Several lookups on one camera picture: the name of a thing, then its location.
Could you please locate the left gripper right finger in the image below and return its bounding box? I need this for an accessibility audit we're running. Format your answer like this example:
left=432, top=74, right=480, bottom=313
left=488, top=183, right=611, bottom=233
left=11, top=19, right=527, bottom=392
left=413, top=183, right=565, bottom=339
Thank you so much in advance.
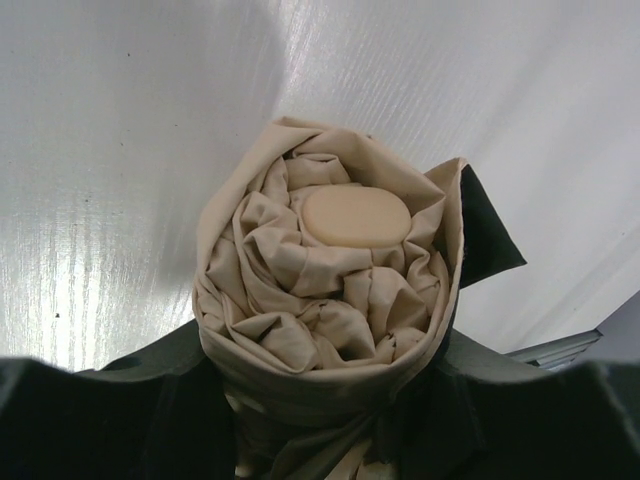
left=397, top=331, right=639, bottom=479

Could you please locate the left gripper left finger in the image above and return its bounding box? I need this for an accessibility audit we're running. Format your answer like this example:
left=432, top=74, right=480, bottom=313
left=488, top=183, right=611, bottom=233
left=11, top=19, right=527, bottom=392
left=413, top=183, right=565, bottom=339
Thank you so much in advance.
left=1, top=321, right=236, bottom=479

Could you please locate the beige folding umbrella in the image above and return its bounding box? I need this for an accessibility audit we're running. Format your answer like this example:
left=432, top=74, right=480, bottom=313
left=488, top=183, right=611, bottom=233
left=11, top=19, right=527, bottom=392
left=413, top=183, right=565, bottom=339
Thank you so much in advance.
left=192, top=117, right=525, bottom=479

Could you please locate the aluminium frame profile right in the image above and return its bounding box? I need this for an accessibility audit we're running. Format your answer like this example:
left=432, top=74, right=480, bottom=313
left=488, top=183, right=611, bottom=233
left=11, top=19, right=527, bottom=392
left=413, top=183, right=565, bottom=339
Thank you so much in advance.
left=506, top=329, right=602, bottom=371

